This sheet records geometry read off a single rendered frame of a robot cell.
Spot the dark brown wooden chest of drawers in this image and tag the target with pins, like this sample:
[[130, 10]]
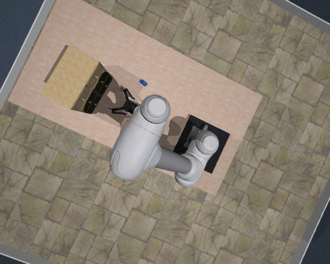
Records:
[[70, 77]]

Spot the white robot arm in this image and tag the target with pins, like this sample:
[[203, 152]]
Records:
[[137, 147]]

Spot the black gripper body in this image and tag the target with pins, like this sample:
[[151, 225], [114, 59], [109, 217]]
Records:
[[131, 106]]

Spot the tan wooden drawer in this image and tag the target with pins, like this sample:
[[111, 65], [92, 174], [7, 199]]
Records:
[[100, 81], [95, 76], [94, 103], [88, 101], [105, 85], [81, 99]]

